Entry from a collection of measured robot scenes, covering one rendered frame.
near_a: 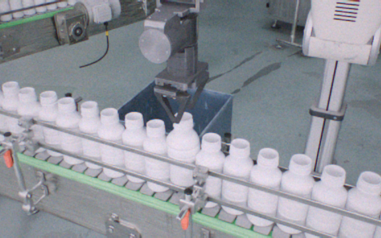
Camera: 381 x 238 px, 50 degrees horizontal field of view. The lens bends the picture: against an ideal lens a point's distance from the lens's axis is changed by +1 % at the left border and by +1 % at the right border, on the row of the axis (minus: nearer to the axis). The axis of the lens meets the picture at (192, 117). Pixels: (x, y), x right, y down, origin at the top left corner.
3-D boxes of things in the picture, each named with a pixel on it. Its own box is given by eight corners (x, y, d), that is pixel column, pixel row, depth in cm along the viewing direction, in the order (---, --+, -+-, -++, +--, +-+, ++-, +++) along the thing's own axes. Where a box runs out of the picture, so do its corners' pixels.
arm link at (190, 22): (204, 6, 71) (174, 2, 73) (186, 17, 65) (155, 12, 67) (203, 43, 74) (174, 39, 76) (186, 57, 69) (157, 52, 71)
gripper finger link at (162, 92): (154, 124, 78) (152, 80, 73) (172, 108, 83) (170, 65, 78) (186, 133, 75) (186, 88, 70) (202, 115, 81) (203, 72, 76)
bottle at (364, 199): (355, 229, 82) (374, 164, 73) (375, 252, 77) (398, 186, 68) (329, 236, 80) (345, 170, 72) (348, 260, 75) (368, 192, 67)
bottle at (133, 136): (157, 174, 96) (153, 114, 88) (140, 188, 92) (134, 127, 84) (138, 164, 99) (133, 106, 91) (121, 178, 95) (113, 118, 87)
